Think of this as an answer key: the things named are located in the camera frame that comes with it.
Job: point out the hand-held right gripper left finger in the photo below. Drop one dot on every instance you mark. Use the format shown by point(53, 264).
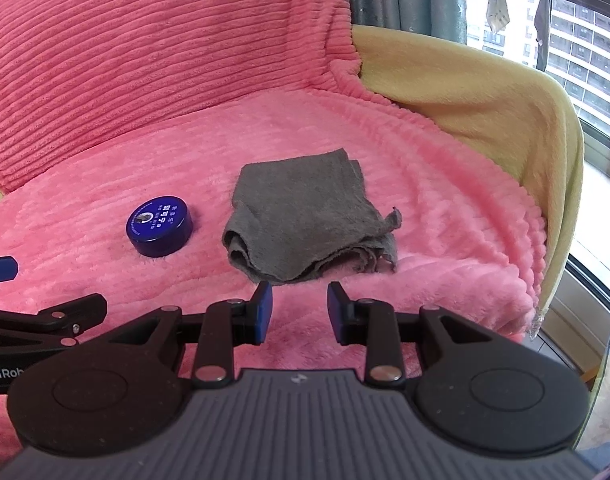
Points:
point(263, 312)

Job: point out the grey hanging garment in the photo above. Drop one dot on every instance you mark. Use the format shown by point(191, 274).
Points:
point(541, 30)

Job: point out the white hanging garment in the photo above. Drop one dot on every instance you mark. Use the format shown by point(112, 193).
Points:
point(497, 7)

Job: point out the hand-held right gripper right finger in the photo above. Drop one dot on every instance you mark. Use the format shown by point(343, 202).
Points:
point(335, 315)

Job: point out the pink fleece blanket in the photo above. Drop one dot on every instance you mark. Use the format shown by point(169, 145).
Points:
point(135, 70)

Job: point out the blue round tin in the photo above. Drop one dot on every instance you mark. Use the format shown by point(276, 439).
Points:
point(157, 221)

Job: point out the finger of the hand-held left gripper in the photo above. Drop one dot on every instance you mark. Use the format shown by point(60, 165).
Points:
point(2, 269)
point(85, 308)

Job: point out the apartment building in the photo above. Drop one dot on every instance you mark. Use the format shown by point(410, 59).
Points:
point(592, 35)

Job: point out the grey cloth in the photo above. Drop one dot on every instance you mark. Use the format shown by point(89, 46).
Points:
point(305, 210)

